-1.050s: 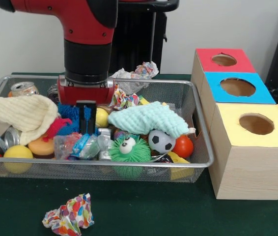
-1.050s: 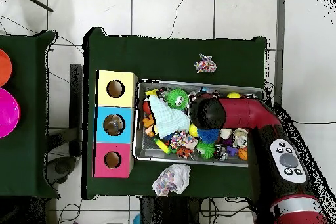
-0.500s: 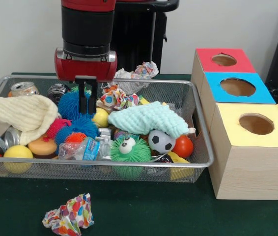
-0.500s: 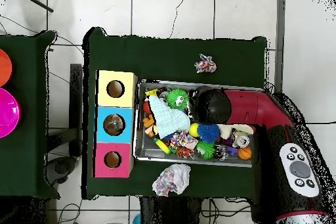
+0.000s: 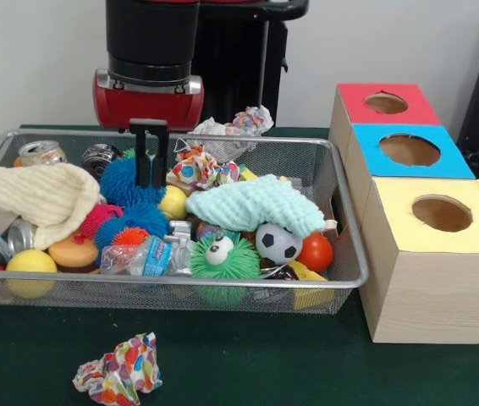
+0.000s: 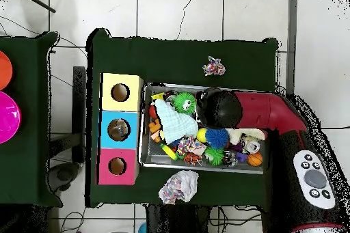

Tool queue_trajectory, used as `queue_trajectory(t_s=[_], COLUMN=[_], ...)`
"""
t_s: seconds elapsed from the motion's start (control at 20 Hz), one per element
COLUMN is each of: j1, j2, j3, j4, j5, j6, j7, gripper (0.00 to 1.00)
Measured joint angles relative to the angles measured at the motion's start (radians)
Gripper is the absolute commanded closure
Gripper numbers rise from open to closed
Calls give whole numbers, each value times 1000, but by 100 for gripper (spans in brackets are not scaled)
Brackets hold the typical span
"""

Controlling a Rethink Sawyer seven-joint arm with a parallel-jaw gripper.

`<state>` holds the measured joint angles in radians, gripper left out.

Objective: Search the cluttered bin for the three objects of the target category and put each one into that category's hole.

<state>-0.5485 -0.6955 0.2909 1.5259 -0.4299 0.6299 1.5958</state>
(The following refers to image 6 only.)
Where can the mint green waffle cloth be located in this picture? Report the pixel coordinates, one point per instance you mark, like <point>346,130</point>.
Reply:
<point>175,121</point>

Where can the orange striped tiger toy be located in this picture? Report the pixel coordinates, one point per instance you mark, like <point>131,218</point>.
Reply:
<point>192,159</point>

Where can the cream waffle cloth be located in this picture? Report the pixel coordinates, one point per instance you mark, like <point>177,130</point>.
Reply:
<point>251,133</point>

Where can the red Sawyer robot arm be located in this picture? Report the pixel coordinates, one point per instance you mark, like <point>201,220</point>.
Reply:
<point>273,113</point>

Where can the wooden box with three holes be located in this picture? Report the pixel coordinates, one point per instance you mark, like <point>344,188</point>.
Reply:
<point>107,134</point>

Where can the green fuzzy toy with eyes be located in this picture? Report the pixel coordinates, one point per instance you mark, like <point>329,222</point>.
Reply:
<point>184,102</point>

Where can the red ball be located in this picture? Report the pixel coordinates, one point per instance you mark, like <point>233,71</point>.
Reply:
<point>152,111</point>

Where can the orange plastic building block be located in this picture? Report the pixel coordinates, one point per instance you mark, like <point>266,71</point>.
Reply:
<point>156,130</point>

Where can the yellow cheese wedge toy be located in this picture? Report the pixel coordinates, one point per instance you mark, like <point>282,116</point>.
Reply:
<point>157,97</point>

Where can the yellow ball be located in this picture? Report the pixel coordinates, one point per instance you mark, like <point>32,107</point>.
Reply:
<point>202,135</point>

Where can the blue spiky ball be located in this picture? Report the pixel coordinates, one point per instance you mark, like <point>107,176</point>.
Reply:
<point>217,139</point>

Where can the crushed silver can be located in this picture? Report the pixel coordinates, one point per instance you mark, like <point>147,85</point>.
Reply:
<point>251,145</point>

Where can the small orange basketball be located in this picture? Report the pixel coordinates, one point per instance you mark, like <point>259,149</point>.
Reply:
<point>255,158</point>

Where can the side table with green cloth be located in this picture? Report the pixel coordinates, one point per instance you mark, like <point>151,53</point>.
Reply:
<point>27,156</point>

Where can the pink bowl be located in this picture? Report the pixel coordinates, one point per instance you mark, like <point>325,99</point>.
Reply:
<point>8,117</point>

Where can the orange bowl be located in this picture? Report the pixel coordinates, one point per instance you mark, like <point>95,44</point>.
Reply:
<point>4,70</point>

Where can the black rod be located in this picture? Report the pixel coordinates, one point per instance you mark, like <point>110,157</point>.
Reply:
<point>35,0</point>

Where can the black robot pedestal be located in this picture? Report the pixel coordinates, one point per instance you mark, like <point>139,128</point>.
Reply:
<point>175,222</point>

